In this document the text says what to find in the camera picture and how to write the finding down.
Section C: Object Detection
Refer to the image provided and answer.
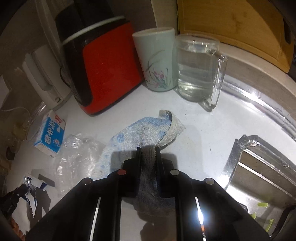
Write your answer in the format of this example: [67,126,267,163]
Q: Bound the torn blue milk packet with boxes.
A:
[11,172,56,230]

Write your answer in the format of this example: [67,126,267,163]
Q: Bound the blue white dish towel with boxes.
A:
[91,110,185,216]

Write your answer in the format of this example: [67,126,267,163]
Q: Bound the clear plastic bag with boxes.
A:
[52,133,105,198]

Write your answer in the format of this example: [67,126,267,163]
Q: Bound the blue white milk carton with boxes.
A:
[34,110,66,158]

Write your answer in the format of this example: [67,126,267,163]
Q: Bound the stainless steel sink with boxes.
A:
[218,135,295,237]

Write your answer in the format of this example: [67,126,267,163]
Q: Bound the red black appliance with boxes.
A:
[55,4,144,116]

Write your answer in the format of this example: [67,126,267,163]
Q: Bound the clear glass mug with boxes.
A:
[175,34,228,112]

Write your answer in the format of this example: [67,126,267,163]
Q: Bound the ceramic floral cup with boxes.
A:
[132,27,177,92]

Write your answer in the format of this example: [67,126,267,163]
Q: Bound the white electric kettle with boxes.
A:
[22,45,71,110]

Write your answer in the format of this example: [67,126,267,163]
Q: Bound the wooden cutting board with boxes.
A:
[177,0,295,73]

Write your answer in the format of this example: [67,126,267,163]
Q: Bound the white power cable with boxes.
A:
[0,106,32,126]

